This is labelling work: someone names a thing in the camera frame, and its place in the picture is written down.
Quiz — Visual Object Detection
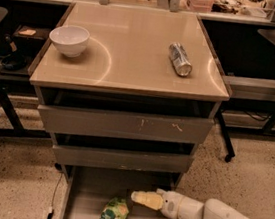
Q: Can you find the middle grey drawer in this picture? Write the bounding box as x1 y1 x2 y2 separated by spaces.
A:
53 145 193 173

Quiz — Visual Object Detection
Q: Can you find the grey drawer cabinet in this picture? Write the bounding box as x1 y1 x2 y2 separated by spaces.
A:
14 0 243 201

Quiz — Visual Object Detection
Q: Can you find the green rice chip bag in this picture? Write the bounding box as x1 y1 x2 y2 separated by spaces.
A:
99 197 129 219

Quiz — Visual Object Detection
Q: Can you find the bottom open grey drawer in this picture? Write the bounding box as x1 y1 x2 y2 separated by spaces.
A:
60 166 171 219

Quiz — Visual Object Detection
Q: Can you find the black cable on floor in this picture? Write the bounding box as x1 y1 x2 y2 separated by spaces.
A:
45 170 65 219

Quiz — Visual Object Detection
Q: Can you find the white ceramic bowl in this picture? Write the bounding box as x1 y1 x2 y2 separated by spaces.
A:
49 25 90 58

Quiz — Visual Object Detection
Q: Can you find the top grey drawer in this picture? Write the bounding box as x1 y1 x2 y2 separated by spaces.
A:
39 105 213 144

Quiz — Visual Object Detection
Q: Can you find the black table leg with caster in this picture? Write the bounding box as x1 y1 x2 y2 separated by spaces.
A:
216 110 235 163

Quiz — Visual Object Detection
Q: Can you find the silver drink can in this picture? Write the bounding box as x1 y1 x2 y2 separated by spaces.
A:
168 42 192 77

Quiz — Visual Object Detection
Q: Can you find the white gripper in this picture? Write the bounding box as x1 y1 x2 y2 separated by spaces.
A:
131 189 204 219

